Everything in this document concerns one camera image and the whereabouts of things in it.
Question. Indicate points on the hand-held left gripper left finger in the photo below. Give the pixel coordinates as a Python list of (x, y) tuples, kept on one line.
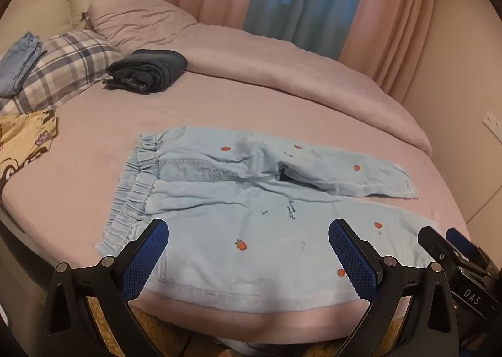
[(147, 259)]

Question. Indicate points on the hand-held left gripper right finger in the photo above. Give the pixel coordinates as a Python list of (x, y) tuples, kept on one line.
[(351, 259)]

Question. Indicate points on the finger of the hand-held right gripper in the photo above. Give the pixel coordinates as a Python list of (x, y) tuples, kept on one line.
[(461, 239), (433, 243)]

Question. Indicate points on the light blue strawberry pants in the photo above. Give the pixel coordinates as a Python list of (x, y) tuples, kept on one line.
[(235, 208)]

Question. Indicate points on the brown shaggy rug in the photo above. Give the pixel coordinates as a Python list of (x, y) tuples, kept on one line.
[(176, 335)]

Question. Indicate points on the bed with pink sheet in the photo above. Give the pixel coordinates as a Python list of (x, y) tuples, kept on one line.
[(98, 137)]

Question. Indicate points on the yellow cartoon print cloth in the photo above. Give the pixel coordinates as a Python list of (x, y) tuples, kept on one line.
[(23, 141)]

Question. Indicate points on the dark folded clothes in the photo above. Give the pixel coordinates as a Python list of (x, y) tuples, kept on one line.
[(151, 68)]

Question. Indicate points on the plaid pillow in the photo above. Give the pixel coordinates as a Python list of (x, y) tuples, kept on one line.
[(74, 62)]

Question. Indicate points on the pink duvet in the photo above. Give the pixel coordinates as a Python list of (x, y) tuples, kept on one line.
[(255, 58)]

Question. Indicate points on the peach curtain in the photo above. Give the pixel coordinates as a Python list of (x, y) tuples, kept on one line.
[(396, 19)]

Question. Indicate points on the folded blue jeans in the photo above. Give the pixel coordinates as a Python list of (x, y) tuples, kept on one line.
[(19, 62)]

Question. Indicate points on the white printed pillow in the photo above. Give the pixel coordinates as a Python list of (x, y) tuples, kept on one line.
[(80, 5)]

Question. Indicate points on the blue curtain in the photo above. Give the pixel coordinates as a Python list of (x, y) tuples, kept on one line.
[(306, 0)]

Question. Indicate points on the beige headboard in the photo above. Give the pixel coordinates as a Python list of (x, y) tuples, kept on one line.
[(35, 15)]

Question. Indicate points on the white wall power strip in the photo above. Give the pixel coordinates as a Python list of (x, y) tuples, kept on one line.
[(493, 125)]

